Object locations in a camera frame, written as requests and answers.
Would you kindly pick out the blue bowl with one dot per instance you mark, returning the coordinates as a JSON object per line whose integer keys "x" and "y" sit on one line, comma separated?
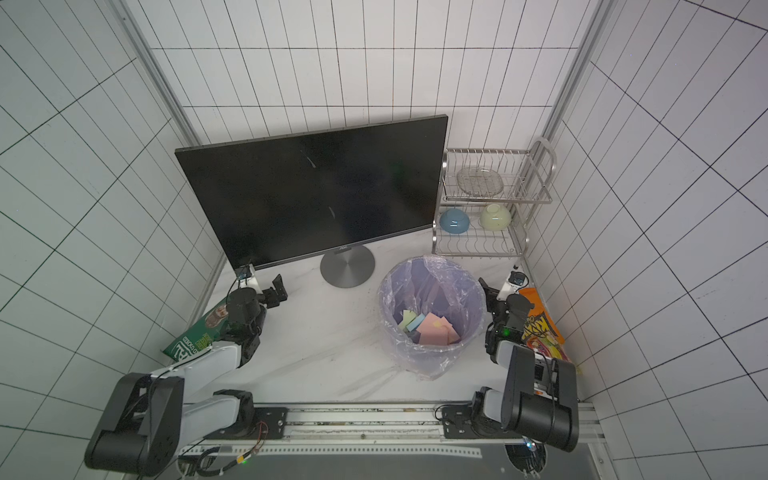
{"x": 454, "y": 221}

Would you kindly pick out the glass dish on rack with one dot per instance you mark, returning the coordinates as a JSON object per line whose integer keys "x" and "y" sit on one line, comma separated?
{"x": 480, "y": 182}

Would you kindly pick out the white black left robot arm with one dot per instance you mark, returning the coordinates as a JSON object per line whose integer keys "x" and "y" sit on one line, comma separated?
{"x": 149, "y": 420}

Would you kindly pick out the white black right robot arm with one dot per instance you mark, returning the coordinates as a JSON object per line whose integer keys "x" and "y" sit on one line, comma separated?
{"x": 539, "y": 398}

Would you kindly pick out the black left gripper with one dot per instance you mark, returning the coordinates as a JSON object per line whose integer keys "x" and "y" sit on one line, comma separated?
{"x": 274, "y": 301}

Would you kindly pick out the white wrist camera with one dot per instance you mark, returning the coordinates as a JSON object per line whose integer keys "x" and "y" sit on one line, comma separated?
{"x": 247, "y": 277}
{"x": 516, "y": 281}

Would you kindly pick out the pink sticky note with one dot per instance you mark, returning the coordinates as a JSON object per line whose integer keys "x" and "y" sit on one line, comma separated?
{"x": 437, "y": 331}

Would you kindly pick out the black computer monitor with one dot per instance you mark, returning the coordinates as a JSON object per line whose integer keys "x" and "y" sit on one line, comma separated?
{"x": 276, "y": 199}

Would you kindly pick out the grey round monitor stand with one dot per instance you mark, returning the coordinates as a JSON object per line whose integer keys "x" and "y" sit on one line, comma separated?
{"x": 347, "y": 267}

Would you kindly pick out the purple bin with plastic liner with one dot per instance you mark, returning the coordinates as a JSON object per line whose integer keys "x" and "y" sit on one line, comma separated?
{"x": 430, "y": 309}

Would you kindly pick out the steel dish rack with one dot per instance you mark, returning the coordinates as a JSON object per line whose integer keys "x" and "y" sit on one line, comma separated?
{"x": 527, "y": 176}

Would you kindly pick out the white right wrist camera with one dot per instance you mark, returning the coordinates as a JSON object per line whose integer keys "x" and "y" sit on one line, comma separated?
{"x": 516, "y": 281}

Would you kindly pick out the yellow-green sticky flag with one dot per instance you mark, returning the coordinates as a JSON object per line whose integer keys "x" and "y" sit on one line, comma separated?
{"x": 407, "y": 317}

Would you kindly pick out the blue sticky flag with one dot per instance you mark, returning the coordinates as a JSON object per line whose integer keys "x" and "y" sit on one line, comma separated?
{"x": 415, "y": 323}

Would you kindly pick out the green snack bag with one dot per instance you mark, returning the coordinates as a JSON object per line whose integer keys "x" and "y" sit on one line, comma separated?
{"x": 206, "y": 330}

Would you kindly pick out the orange candy bag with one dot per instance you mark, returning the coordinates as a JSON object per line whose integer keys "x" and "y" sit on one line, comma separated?
{"x": 543, "y": 327}

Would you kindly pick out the light green bowl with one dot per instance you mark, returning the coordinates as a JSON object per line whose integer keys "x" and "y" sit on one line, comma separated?
{"x": 495, "y": 217}

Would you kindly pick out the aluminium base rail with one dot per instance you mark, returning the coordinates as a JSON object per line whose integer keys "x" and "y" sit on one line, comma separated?
{"x": 397, "y": 428}

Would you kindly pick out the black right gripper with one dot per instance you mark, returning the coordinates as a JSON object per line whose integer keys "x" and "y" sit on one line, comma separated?
{"x": 495, "y": 297}

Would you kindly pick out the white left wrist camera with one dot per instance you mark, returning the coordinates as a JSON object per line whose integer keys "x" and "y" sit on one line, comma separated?
{"x": 247, "y": 277}

